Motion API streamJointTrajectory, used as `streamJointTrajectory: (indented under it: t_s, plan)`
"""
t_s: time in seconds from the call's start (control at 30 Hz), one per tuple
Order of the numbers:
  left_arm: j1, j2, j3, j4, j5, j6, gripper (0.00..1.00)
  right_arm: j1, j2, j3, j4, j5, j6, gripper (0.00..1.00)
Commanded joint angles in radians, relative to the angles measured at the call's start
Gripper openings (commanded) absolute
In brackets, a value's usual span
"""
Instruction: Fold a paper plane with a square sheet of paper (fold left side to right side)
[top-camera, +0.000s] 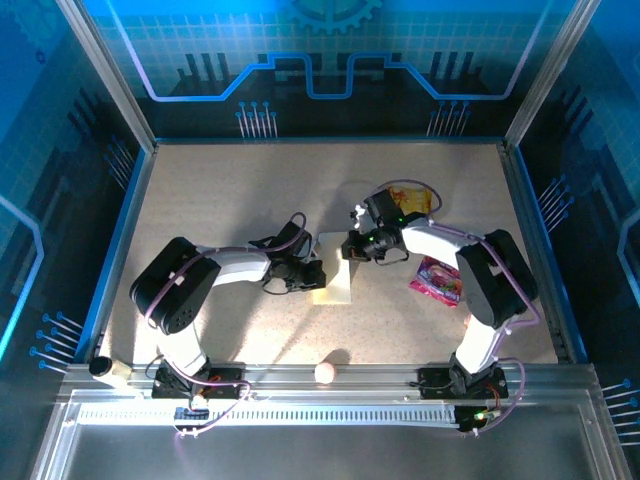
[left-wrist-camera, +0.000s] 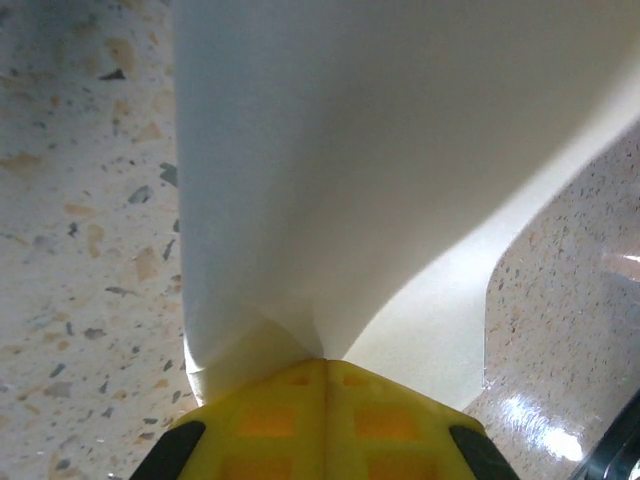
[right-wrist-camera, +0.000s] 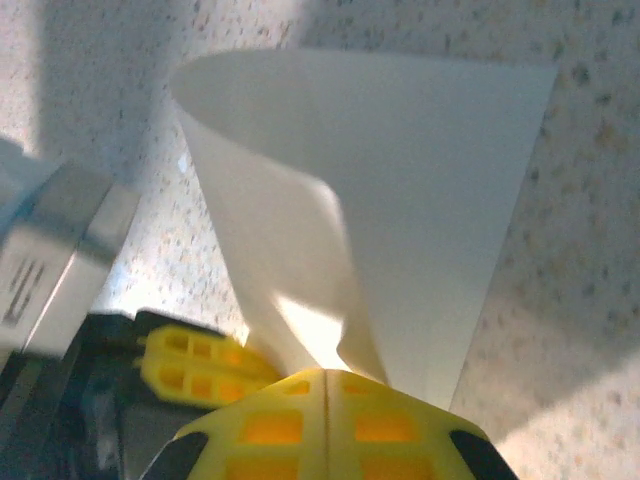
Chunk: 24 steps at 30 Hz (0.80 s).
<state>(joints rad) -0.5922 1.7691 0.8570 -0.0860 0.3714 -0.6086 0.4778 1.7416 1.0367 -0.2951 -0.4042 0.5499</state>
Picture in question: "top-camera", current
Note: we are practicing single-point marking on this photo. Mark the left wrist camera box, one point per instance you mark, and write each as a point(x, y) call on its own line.
point(312, 248)

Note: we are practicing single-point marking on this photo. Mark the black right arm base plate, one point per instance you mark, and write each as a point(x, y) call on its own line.
point(435, 382)

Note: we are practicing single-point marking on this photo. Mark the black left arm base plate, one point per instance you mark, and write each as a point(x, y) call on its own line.
point(227, 382)

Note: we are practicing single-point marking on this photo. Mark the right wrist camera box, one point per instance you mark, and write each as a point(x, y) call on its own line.
point(358, 212)

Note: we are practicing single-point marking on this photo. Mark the yellow snack bag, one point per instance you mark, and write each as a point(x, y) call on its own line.
point(417, 200)

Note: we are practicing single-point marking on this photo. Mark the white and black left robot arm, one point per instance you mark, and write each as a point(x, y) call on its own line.
point(170, 290)

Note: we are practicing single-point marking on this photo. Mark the aluminium frame rail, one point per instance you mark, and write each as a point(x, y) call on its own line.
point(375, 380)

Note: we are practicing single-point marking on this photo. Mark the pink ball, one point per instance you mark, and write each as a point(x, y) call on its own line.
point(325, 373)

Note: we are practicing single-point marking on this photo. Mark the aluminium frame post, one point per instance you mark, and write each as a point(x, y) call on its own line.
point(547, 75)
point(107, 75)

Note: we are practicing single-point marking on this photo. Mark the beige roll with black cap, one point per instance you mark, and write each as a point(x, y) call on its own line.
point(112, 372)

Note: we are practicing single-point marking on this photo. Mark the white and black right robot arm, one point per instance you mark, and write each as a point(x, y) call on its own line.
point(500, 280)

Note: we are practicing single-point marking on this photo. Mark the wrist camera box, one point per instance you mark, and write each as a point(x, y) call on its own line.
point(358, 212)
point(312, 248)

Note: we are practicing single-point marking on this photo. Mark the small black controller board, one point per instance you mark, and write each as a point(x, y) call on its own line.
point(470, 419)
point(192, 413)

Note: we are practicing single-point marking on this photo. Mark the pink snack bag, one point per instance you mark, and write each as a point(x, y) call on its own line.
point(435, 280)

